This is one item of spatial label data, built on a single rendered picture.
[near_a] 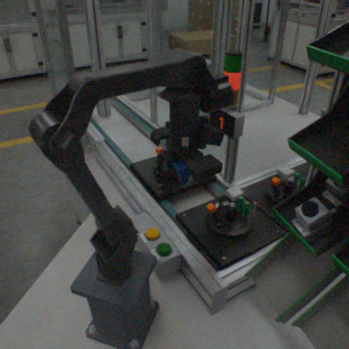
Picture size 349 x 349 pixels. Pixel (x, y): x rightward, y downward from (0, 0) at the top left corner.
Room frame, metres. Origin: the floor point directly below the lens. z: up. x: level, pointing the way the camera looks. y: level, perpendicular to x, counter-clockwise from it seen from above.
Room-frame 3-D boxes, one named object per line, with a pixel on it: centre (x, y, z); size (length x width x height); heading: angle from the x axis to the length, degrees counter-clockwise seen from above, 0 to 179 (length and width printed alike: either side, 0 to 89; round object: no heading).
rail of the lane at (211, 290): (0.87, 0.11, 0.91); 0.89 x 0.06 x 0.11; 31
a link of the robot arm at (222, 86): (0.59, -0.05, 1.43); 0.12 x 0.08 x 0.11; 126
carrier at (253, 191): (0.84, -0.38, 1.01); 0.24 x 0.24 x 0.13; 31
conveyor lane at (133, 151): (0.98, -0.03, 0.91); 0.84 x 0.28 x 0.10; 31
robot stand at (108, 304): (0.46, 0.13, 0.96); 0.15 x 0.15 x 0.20; 72
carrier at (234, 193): (0.71, -0.17, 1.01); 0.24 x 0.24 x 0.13; 31
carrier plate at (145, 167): (1.00, 0.01, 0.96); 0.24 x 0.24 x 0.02; 31
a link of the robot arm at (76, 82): (0.50, 0.08, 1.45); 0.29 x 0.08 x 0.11; 126
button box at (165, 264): (0.67, 0.06, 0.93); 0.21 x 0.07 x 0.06; 31
